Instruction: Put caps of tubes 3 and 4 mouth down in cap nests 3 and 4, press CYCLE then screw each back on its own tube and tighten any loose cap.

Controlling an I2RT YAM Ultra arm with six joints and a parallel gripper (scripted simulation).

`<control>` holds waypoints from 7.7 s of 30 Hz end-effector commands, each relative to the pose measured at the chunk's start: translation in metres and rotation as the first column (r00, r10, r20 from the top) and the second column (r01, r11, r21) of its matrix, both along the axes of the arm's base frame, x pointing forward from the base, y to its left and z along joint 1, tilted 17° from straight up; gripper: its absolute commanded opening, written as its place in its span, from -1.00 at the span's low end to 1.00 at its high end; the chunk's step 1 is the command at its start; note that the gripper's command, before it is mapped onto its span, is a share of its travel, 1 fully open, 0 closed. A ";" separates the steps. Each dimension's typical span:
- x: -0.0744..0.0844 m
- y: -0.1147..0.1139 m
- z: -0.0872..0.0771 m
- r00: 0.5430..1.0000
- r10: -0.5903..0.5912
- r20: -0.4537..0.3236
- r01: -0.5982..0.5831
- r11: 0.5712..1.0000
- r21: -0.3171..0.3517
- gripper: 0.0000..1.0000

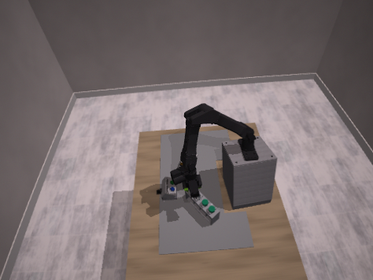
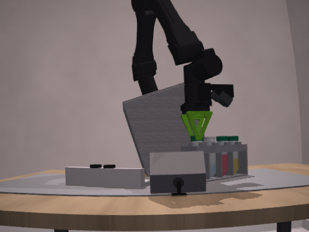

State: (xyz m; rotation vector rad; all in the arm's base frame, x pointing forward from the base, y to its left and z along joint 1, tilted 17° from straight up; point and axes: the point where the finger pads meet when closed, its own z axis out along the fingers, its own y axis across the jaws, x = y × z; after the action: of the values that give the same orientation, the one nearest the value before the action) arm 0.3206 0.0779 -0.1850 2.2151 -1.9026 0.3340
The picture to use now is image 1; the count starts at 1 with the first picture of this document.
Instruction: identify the grey flat mat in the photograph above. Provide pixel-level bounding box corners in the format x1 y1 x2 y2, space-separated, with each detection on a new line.
159 130 254 255

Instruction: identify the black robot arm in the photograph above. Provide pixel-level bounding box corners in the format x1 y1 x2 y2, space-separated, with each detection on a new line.
170 103 259 198

